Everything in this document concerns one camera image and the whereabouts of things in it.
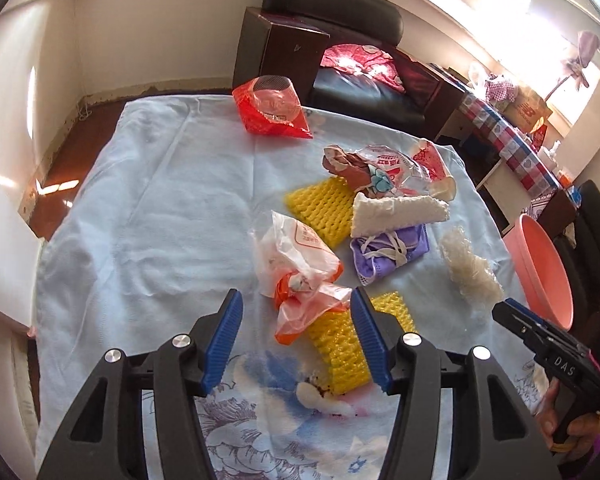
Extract red plastic bag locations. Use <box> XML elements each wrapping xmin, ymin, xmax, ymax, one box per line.
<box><xmin>231</xmin><ymin>75</ymin><xmax>314</xmax><ymax>140</ymax></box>

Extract white orange plastic bag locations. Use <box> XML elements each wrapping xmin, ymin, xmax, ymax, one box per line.
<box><xmin>253</xmin><ymin>210</ymin><xmax>355</xmax><ymax>347</ymax></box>

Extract red patterned paper wrapper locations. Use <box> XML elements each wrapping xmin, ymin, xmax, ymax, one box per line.
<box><xmin>411</xmin><ymin>140</ymin><xmax>457</xmax><ymax>202</ymax></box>

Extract checkered cloth side table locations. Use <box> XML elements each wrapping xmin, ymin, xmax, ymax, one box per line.
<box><xmin>460</xmin><ymin>92</ymin><xmax>573</xmax><ymax>198</ymax></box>

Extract yellow foam fruit net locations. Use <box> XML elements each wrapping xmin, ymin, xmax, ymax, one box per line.
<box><xmin>286</xmin><ymin>176</ymin><xmax>357</xmax><ymax>249</ymax></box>
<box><xmin>304</xmin><ymin>292</ymin><xmax>418</xmax><ymax>397</ymax></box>

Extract gingham cloth pouch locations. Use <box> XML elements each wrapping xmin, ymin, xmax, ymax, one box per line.
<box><xmin>484</xmin><ymin>74</ymin><xmax>521</xmax><ymax>103</ymax></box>

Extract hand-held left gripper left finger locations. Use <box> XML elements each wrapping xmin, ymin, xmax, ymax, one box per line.
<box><xmin>37</xmin><ymin>289</ymin><xmax>244</xmax><ymax>480</ymax></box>

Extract person's right hand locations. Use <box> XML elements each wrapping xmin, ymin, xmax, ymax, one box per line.
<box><xmin>537</xmin><ymin>379</ymin><xmax>600</xmax><ymax>453</ymax></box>

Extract clear foam mesh net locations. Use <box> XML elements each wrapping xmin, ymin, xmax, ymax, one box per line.
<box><xmin>439</xmin><ymin>226</ymin><xmax>504</xmax><ymax>307</ymax></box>

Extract white table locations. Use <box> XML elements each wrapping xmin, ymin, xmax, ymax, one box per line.
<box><xmin>475</xmin><ymin>160</ymin><xmax>531</xmax><ymax>233</ymax></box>

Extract black leather armchair wooden arms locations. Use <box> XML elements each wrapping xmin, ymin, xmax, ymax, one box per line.
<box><xmin>232</xmin><ymin>0</ymin><xmax>468</xmax><ymax>141</ymax></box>

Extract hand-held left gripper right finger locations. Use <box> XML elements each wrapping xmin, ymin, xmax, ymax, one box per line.
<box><xmin>350</xmin><ymin>287</ymin><xmax>561</xmax><ymax>480</ymax></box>

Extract white foam fruit net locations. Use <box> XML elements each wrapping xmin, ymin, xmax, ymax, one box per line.
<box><xmin>350</xmin><ymin>192</ymin><xmax>450</xmax><ymax>238</ymax></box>

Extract purple face mask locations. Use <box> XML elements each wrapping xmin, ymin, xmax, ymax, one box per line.
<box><xmin>350</xmin><ymin>224</ymin><xmax>431</xmax><ymax>287</ymax></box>

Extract red patterned cloth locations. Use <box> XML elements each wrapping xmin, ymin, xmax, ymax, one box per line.
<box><xmin>321</xmin><ymin>44</ymin><xmax>406</xmax><ymax>93</ymax></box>

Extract brown paper bag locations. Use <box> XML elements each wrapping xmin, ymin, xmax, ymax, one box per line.
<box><xmin>500</xmin><ymin>85</ymin><xmax>553</xmax><ymax>133</ymax></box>

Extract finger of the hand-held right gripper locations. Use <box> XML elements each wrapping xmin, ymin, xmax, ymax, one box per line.
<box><xmin>502</xmin><ymin>298</ymin><xmax>548</xmax><ymax>331</ymax></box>
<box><xmin>492</xmin><ymin>304</ymin><xmax>538</xmax><ymax>348</ymax></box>

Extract pink artificial flower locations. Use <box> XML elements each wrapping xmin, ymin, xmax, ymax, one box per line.
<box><xmin>545</xmin><ymin>30</ymin><xmax>600</xmax><ymax>103</ymax></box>

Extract light blue bed sheet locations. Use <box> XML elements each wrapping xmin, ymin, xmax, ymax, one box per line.
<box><xmin>34</xmin><ymin>94</ymin><xmax>548</xmax><ymax>480</ymax></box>

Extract cartoon print snack wrapper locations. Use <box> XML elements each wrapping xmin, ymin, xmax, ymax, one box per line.
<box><xmin>360</xmin><ymin>144</ymin><xmax>421</xmax><ymax>196</ymax></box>

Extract brown snack wrapper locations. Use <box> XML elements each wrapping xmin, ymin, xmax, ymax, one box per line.
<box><xmin>322</xmin><ymin>146</ymin><xmax>376</xmax><ymax>192</ymax></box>

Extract pink plastic basin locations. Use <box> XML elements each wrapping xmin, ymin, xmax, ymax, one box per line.
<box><xmin>502</xmin><ymin>213</ymin><xmax>576</xmax><ymax>332</ymax></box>

